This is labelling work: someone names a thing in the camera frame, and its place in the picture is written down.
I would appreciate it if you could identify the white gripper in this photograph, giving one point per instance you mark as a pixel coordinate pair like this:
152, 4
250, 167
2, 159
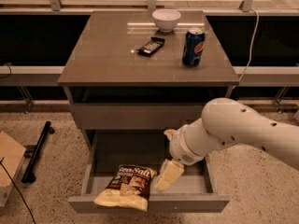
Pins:
179, 147

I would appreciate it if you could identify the brown sea salt chip bag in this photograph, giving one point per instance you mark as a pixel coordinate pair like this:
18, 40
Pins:
129, 188

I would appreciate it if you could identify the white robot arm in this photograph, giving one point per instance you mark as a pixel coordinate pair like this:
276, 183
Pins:
224, 123

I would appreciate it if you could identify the grey drawer cabinet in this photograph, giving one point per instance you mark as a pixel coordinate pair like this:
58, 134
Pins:
105, 67

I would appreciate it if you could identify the closed grey top drawer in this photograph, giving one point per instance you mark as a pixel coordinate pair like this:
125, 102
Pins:
134, 117

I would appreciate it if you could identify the blue Pepsi can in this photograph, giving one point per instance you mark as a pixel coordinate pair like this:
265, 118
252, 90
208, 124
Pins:
193, 47

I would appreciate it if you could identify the white ceramic bowl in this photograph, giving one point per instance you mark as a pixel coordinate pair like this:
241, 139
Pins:
166, 19

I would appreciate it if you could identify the black metal bar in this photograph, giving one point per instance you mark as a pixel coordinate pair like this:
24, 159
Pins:
29, 176

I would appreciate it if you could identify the cardboard box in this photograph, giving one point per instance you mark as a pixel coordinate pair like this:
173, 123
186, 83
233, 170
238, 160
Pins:
12, 156

